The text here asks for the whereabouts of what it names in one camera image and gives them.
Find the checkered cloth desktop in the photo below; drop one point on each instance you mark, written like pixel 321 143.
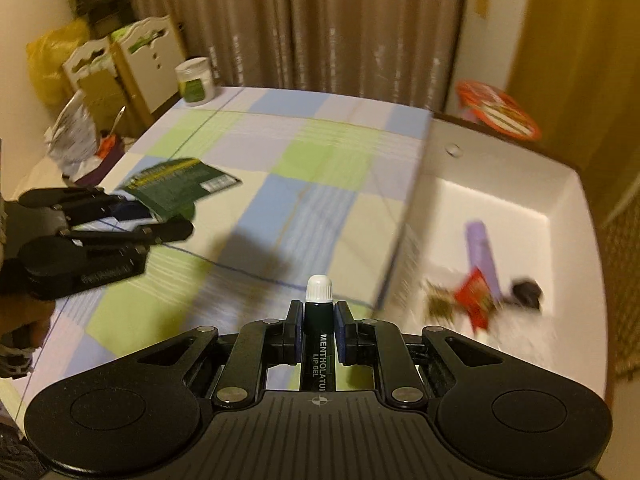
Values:
pixel 310 170

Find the purple bottle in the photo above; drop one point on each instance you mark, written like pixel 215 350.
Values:
pixel 481 250

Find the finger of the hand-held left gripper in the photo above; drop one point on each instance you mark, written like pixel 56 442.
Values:
pixel 85 200
pixel 150 232

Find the dark green sachet packet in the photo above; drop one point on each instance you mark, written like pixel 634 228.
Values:
pixel 175 182

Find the brown cardboard box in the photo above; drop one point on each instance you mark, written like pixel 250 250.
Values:
pixel 510 180

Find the brown velvet scrunchie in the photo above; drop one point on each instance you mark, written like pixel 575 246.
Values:
pixel 527 294

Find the white jar green label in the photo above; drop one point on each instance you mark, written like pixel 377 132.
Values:
pixel 195 82

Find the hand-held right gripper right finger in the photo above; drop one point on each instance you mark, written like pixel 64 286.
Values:
pixel 342 330

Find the red snack packet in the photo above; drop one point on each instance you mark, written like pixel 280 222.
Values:
pixel 472 297

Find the dark red wooden box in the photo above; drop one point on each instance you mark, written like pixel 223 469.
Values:
pixel 97 175

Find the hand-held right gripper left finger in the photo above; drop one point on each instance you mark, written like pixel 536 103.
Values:
pixel 297 330

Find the dark folding step ladder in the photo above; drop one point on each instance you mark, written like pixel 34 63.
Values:
pixel 95 0

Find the flat cardboard box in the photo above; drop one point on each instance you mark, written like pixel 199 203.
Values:
pixel 102 100

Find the yellow plastic bag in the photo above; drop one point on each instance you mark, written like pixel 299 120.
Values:
pixel 50 65

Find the silver foil bag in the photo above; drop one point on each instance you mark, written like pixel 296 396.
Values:
pixel 72 135

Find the beige curtain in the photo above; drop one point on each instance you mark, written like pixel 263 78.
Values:
pixel 325 25

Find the white wooden chair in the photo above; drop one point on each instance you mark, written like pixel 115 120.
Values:
pixel 85 60
pixel 150 65

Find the person's left hand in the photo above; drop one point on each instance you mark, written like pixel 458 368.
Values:
pixel 20 317

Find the red instant noodle bowl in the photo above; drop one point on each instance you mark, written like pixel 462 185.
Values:
pixel 500 110

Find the wooden door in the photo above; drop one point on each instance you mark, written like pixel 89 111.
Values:
pixel 575 60

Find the wooden cotton swabs packet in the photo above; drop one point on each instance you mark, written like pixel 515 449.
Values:
pixel 437 302

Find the quilted chair cushion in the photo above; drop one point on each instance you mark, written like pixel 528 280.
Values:
pixel 622 285

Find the dark green lip gel tube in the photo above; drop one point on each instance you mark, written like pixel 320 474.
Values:
pixel 318 350

